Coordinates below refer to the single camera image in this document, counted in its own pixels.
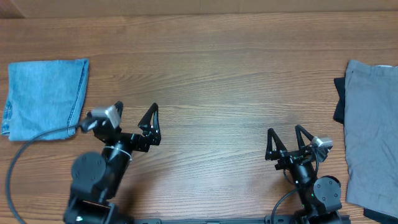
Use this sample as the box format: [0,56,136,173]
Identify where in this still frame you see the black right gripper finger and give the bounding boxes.
[294,124,315,150]
[266,128,287,153]

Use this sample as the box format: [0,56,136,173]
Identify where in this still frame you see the light blue denim jeans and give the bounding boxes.
[1,58,90,141]

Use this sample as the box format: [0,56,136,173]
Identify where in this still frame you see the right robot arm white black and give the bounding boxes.
[264,124,351,224]

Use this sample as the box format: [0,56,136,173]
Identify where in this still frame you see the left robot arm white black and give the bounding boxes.
[63,101,161,224]

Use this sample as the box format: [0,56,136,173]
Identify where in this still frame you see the black garment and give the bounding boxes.
[333,77,345,124]

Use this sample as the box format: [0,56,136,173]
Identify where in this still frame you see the grey folded garment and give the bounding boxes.
[344,60,397,217]

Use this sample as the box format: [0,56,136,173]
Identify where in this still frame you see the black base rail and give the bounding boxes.
[124,214,352,224]

